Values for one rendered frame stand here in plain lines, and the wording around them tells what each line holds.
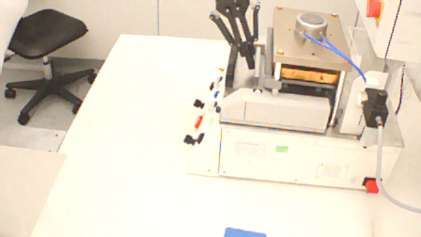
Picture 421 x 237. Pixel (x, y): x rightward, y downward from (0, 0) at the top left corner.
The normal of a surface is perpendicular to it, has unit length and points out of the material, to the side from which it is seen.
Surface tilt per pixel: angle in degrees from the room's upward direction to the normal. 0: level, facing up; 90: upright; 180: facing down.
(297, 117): 90
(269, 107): 90
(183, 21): 90
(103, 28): 90
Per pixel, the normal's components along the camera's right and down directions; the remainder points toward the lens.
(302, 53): 0.04, -0.78
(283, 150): -0.12, 0.61
